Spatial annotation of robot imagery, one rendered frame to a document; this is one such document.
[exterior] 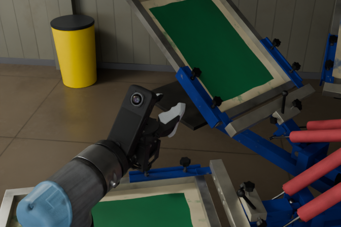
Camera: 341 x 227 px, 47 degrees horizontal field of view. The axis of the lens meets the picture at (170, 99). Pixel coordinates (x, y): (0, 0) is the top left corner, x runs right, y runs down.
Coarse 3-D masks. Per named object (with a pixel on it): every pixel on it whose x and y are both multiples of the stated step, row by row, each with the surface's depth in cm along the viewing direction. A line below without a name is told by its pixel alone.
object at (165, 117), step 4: (180, 104) 74; (184, 104) 76; (172, 108) 73; (176, 108) 73; (180, 108) 73; (184, 108) 75; (164, 112) 72; (168, 112) 72; (172, 112) 72; (176, 112) 72; (180, 112) 72; (160, 116) 70; (164, 116) 71; (168, 116) 71; (172, 116) 71; (176, 116) 71; (180, 116) 72; (160, 120) 69; (164, 120) 70; (168, 120) 70; (176, 124) 74; (176, 128) 75; (172, 132) 74; (168, 136) 74
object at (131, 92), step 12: (132, 96) 63; (144, 96) 62; (156, 96) 64; (120, 108) 63; (132, 108) 63; (144, 108) 62; (120, 120) 63; (132, 120) 62; (144, 120) 63; (120, 132) 63; (132, 132) 62; (120, 144) 63; (132, 144) 62
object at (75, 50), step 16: (64, 16) 428; (80, 16) 428; (64, 32) 399; (80, 32) 402; (64, 48) 409; (80, 48) 411; (64, 64) 422; (80, 64) 420; (64, 80) 436; (80, 80) 430; (96, 80) 450
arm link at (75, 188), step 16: (80, 160) 57; (64, 176) 54; (80, 176) 55; (96, 176) 56; (32, 192) 52; (48, 192) 52; (64, 192) 52; (80, 192) 53; (96, 192) 56; (32, 208) 50; (48, 208) 50; (64, 208) 51; (80, 208) 53; (32, 224) 51; (48, 224) 49; (64, 224) 51; (80, 224) 54
